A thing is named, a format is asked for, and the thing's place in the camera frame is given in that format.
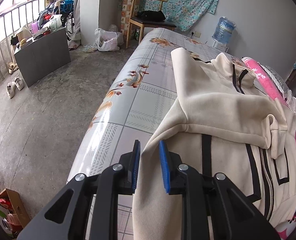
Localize beige zip jacket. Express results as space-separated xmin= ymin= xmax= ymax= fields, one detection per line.
xmin=132 ymin=48 xmax=296 ymax=239

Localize black clothes on chair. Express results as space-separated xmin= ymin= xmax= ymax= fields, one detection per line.
xmin=137 ymin=10 xmax=166 ymax=22

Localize cardboard box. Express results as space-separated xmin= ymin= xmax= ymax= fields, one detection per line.
xmin=0 ymin=189 xmax=31 ymax=238

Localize floral bed sheet mattress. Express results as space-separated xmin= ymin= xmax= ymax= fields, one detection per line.
xmin=66 ymin=27 xmax=238 ymax=240

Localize lace trimmed pillow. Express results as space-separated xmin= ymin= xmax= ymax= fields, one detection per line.
xmin=259 ymin=64 xmax=289 ymax=99

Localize grey low cabinet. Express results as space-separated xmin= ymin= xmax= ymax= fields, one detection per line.
xmin=14 ymin=28 xmax=71 ymax=87

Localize white water dispenser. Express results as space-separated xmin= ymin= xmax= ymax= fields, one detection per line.
xmin=212 ymin=40 xmax=229 ymax=52

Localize white plastic bag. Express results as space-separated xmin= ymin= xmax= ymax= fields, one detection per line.
xmin=94 ymin=28 xmax=124 ymax=52

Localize blue water bottle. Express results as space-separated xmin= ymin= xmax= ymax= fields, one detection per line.
xmin=212 ymin=16 xmax=236 ymax=45

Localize wheelchair with blue bag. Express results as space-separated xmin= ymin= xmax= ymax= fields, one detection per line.
xmin=53 ymin=0 xmax=75 ymax=41

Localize metal balcony railing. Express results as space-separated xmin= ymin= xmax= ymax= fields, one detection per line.
xmin=0 ymin=0 xmax=46 ymax=84

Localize wooden chair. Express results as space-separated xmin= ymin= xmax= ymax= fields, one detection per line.
xmin=126 ymin=0 xmax=177 ymax=48

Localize wall power socket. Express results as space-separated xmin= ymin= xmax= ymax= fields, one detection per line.
xmin=190 ymin=30 xmax=201 ymax=38

